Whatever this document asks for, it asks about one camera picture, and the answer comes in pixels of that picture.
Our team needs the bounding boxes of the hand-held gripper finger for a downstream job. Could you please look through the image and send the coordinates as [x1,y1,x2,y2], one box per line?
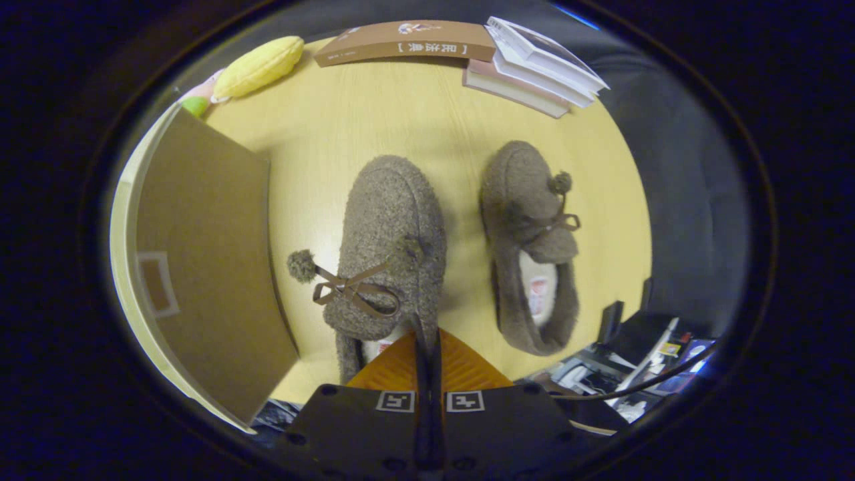
[274,329,432,481]
[431,327,588,481]

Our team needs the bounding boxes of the brown fluffy shoe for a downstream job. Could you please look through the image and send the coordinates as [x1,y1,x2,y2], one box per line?
[287,155,448,386]
[480,140,582,357]

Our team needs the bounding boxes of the beige fabric storage box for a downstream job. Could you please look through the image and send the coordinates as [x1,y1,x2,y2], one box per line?
[109,104,300,435]

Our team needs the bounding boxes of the dark upright box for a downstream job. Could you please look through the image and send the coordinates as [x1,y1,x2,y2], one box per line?
[596,301,625,346]

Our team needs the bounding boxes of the cluttered side desk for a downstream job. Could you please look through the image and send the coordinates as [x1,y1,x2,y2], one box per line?
[544,311,719,425]

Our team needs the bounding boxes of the pink covered book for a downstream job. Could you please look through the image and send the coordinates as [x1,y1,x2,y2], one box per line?
[462,59,570,120]

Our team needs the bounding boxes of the brown book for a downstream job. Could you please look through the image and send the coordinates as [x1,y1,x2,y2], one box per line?
[314,20,497,68]

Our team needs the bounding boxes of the white portrait cover book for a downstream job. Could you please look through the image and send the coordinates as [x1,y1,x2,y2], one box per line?
[486,16,611,92]

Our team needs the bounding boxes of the pink and green plush toy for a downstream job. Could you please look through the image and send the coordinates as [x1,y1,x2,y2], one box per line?
[177,70,231,120]

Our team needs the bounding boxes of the round yellow plush toy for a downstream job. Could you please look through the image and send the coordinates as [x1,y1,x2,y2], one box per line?
[212,35,305,101]

